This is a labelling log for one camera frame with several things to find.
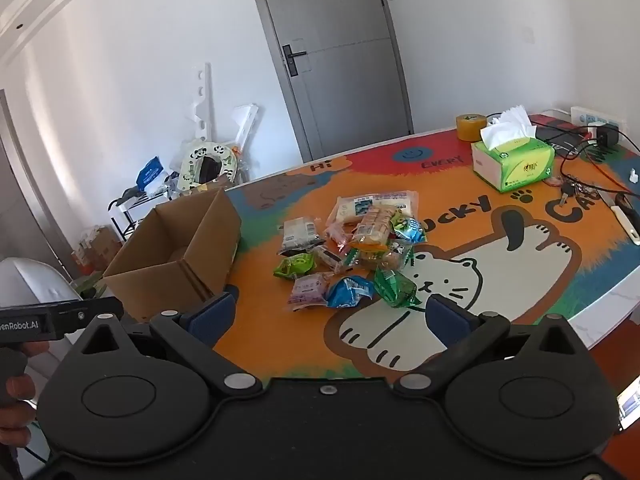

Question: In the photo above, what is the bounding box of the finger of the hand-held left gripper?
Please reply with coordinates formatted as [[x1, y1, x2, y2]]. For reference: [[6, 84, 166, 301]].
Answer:
[[47, 297, 125, 339]]

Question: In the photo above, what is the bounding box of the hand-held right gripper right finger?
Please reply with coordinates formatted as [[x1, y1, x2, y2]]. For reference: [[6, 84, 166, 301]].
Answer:
[[392, 293, 594, 402]]

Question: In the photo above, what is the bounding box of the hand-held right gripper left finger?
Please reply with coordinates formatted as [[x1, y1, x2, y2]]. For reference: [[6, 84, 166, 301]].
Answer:
[[70, 289, 264, 402]]

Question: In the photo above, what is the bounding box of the large green snack packet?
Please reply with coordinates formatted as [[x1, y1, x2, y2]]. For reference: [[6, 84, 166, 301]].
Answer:
[[374, 267, 422, 309]]

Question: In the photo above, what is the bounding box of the clear bread packet green stripe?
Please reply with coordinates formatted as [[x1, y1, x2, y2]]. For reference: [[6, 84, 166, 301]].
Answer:
[[359, 240, 414, 272]]

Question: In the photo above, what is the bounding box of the small green snack packet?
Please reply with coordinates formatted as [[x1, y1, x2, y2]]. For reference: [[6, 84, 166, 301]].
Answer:
[[273, 253, 317, 280]]

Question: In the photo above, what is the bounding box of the blue green snack packet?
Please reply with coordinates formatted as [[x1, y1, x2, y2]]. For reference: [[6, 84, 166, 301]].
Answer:
[[392, 212, 427, 244]]

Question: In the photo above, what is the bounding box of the pink snack packet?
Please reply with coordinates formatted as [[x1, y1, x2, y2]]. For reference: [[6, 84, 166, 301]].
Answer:
[[287, 272, 334, 312]]

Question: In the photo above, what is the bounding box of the grey white snack packet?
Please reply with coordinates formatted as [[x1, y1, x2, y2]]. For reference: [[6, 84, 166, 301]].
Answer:
[[279, 217, 322, 254]]

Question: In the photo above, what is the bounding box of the orange biscuit packet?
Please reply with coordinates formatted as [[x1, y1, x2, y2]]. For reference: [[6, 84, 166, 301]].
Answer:
[[349, 207, 397, 252]]

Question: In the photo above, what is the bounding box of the dark snack packet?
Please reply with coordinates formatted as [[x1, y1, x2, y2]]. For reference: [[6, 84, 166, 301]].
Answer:
[[312, 245, 347, 269]]

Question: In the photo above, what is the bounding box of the large white cracker packet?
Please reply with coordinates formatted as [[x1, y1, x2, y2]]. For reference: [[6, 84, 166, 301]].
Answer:
[[334, 190, 419, 224]]

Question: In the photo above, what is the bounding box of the person's left hand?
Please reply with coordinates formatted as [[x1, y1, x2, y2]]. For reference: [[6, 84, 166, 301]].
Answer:
[[0, 374, 37, 447]]

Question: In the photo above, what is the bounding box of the small brown cardboard box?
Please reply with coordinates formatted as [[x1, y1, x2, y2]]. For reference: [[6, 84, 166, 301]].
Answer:
[[74, 226, 124, 276]]

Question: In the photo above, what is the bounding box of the black shoe rack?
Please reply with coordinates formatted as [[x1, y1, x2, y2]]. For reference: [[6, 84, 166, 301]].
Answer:
[[108, 191, 151, 242]]

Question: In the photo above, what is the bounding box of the grey wardrobe door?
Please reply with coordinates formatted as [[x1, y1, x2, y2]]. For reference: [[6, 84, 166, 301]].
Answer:
[[0, 89, 69, 274]]

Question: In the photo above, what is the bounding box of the panda print toilet seat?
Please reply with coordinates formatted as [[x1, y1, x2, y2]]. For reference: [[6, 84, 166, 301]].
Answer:
[[177, 141, 239, 194]]

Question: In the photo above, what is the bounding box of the blue plastic bag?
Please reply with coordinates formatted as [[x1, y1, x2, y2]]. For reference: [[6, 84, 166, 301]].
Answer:
[[136, 156, 169, 187]]

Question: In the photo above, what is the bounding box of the green tissue box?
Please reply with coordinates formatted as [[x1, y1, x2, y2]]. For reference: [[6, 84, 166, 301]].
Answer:
[[471, 105, 557, 194]]

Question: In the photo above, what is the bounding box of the bunch of keys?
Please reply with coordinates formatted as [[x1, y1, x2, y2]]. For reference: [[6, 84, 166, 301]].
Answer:
[[547, 175, 592, 209]]

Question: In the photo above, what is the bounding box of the yellow tape roll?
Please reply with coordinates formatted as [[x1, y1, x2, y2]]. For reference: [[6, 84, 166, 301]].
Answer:
[[456, 114, 488, 142]]

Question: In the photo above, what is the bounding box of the short white board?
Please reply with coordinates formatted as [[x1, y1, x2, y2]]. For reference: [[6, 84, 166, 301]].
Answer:
[[231, 104, 261, 154]]

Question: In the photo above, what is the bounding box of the lit screen device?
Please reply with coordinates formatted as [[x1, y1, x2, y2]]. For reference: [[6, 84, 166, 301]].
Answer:
[[616, 379, 640, 432]]

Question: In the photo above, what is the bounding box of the white utility knife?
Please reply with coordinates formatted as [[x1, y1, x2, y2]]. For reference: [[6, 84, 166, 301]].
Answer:
[[611, 194, 640, 247]]

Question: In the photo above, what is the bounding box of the white board with round holes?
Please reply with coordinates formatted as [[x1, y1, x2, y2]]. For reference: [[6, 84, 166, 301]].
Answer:
[[186, 61, 214, 141]]

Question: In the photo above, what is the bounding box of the red black pad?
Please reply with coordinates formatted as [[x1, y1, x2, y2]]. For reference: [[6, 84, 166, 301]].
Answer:
[[529, 114, 608, 157]]

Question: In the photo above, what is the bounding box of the white power strip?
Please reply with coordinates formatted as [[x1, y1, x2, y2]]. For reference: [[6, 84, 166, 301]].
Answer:
[[571, 106, 628, 128]]

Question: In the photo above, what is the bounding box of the black cable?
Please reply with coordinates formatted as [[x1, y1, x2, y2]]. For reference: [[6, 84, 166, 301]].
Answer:
[[559, 129, 640, 197]]

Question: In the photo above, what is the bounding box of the black door handle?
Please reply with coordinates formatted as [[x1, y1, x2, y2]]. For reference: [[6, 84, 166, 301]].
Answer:
[[281, 44, 307, 78]]

